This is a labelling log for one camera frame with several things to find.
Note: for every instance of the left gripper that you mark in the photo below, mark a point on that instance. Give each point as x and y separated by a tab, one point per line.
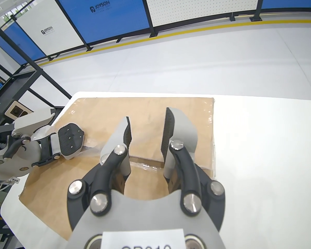
28	158

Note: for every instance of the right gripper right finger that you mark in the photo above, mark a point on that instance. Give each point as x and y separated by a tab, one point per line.
182	136

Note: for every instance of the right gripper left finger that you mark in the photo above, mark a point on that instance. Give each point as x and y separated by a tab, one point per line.
106	172

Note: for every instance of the large brown cardboard carton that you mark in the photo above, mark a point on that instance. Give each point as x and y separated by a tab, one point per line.
147	110

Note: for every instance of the black metal rack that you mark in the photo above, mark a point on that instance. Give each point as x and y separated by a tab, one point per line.
20	50

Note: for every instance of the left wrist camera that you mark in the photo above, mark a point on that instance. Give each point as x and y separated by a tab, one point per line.
15	110

